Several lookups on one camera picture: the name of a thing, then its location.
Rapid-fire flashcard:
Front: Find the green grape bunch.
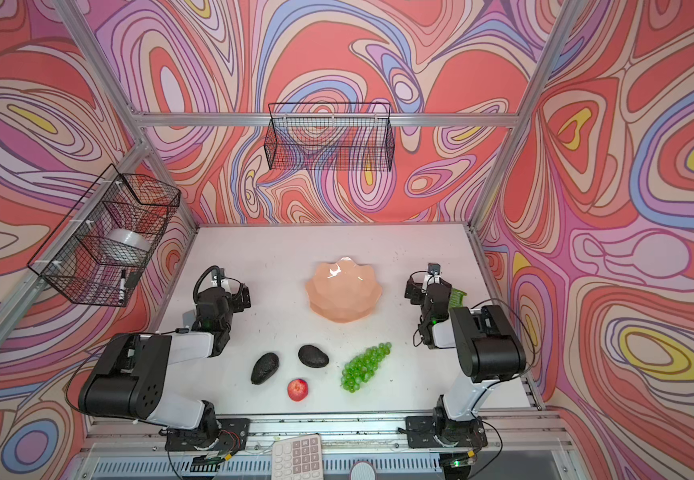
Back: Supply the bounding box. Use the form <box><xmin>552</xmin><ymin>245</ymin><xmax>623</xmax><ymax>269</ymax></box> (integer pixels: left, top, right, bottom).
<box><xmin>340</xmin><ymin>342</ymin><xmax>392</xmax><ymax>393</ymax></box>

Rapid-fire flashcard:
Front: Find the pink white calculator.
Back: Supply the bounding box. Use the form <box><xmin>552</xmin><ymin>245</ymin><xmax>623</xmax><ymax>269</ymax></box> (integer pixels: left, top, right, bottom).
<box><xmin>271</xmin><ymin>434</ymin><xmax>325</xmax><ymax>480</ymax></box>

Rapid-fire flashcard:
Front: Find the black wire basket wall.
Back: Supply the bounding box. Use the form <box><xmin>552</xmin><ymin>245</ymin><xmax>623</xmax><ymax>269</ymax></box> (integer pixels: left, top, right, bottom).
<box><xmin>264</xmin><ymin>101</ymin><xmax>395</xmax><ymax>173</ymax></box>
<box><xmin>27</xmin><ymin>166</ymin><xmax>181</xmax><ymax>307</ymax></box>

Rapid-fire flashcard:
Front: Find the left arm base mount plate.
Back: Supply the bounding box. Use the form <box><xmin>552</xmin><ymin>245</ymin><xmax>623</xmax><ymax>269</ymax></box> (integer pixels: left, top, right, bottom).
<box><xmin>160</xmin><ymin>418</ymin><xmax>251</xmax><ymax>453</ymax></box>

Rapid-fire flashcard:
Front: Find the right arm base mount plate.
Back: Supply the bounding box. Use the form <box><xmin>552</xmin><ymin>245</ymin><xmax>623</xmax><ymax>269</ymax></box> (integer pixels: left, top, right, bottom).
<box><xmin>398</xmin><ymin>415</ymin><xmax>489</xmax><ymax>451</ymax></box>

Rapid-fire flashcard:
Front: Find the dark avocado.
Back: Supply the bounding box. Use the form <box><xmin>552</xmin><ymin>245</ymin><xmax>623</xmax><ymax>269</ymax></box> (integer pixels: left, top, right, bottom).
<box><xmin>298</xmin><ymin>344</ymin><xmax>330</xmax><ymax>369</ymax></box>
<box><xmin>251</xmin><ymin>352</ymin><xmax>280</xmax><ymax>385</ymax></box>

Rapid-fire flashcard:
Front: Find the black marker pen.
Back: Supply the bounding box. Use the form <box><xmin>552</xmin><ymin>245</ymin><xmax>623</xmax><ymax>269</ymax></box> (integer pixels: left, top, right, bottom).
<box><xmin>118</xmin><ymin>269</ymin><xmax>127</xmax><ymax>305</ymax></box>

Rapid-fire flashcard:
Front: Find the black wire basket back wall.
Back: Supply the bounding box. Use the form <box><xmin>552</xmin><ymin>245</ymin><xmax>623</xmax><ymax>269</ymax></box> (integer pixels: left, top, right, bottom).
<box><xmin>264</xmin><ymin>101</ymin><xmax>395</xmax><ymax>173</ymax></box>

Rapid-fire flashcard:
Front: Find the pink faceted fruit bowl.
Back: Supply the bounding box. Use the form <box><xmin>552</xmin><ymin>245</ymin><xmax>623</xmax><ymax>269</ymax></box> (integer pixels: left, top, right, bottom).
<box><xmin>305</xmin><ymin>257</ymin><xmax>383</xmax><ymax>324</ymax></box>

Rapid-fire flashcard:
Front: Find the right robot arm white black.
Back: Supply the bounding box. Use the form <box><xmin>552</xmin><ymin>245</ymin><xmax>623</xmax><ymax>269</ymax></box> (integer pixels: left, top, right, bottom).
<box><xmin>399</xmin><ymin>263</ymin><xmax>528</xmax><ymax>450</ymax></box>

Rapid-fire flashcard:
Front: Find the black wire basket left wall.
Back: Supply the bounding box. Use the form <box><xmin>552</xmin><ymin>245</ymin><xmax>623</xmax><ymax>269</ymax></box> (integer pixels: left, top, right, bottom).
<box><xmin>27</xmin><ymin>166</ymin><xmax>181</xmax><ymax>307</ymax></box>

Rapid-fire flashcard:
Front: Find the red peach fruit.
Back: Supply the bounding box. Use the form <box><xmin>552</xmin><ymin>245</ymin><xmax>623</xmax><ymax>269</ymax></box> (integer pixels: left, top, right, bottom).
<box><xmin>287</xmin><ymin>379</ymin><xmax>309</xmax><ymax>402</ymax></box>

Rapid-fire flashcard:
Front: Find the silver tape roll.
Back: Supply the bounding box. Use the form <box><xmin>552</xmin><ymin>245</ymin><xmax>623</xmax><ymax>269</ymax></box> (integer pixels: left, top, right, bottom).
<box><xmin>106</xmin><ymin>228</ymin><xmax>151</xmax><ymax>251</ymax></box>

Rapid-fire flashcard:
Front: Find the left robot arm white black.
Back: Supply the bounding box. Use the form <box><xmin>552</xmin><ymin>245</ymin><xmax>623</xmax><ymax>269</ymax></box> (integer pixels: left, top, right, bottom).
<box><xmin>77</xmin><ymin>268</ymin><xmax>251</xmax><ymax>452</ymax></box>

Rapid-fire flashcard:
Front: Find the green snack packet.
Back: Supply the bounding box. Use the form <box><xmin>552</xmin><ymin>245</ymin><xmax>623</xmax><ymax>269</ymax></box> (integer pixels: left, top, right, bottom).
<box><xmin>448</xmin><ymin>288</ymin><xmax>467</xmax><ymax>309</ymax></box>

